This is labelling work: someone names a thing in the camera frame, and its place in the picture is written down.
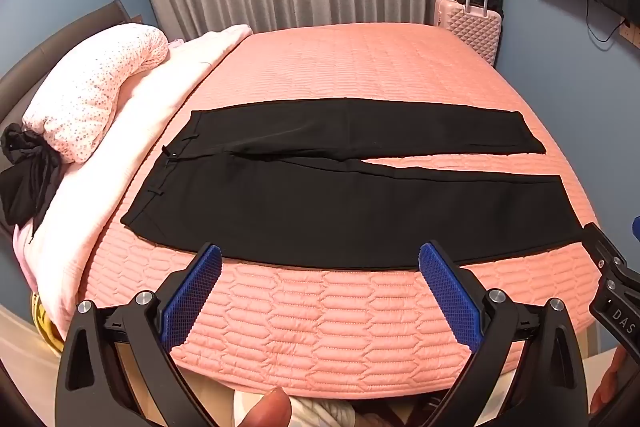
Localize person's left hand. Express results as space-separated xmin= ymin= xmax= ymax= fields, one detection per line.
xmin=235 ymin=388 xmax=294 ymax=427

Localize black crumpled garment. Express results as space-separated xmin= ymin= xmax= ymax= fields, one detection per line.
xmin=0 ymin=123 xmax=69 ymax=234

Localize person's right hand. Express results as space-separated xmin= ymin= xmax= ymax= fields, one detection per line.
xmin=590 ymin=346 xmax=629 ymax=416

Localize pink quilted bedspread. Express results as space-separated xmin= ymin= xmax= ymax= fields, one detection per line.
xmin=82 ymin=23 xmax=609 ymax=401

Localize black pants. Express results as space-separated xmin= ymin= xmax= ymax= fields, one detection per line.
xmin=120 ymin=97 xmax=594 ymax=271

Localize white cloth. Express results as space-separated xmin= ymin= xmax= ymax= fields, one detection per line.
xmin=234 ymin=393 xmax=362 ymax=427

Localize light pink blanket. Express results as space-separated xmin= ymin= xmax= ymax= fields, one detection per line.
xmin=12 ymin=24 xmax=254 ymax=341

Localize yellow object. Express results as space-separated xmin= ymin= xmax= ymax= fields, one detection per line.
xmin=28 ymin=289 xmax=64 ymax=344

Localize pink hard-shell suitcase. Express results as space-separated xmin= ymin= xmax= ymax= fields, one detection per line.
xmin=433 ymin=0 xmax=504 ymax=68

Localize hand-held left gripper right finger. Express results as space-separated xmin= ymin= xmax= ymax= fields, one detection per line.
xmin=417 ymin=241 xmax=590 ymax=427

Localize black television cable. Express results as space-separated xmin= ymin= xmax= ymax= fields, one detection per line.
xmin=585 ymin=0 xmax=627 ymax=44

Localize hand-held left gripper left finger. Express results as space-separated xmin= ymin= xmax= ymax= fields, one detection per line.
xmin=56 ymin=243 xmax=223 ymax=427

